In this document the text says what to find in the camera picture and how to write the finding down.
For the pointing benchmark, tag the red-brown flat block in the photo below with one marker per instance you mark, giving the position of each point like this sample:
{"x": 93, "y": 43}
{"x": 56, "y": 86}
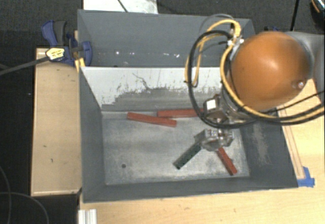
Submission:
{"x": 228, "y": 162}
{"x": 177, "y": 113}
{"x": 152, "y": 119}

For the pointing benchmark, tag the dark green flat block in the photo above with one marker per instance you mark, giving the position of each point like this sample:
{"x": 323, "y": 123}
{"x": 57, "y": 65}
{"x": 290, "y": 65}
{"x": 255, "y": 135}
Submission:
{"x": 186, "y": 157}

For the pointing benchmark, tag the grey metal bin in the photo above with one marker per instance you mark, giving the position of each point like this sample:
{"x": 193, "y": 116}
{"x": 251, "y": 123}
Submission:
{"x": 152, "y": 146}

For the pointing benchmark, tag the pale wood board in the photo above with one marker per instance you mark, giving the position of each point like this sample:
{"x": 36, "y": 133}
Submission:
{"x": 56, "y": 126}

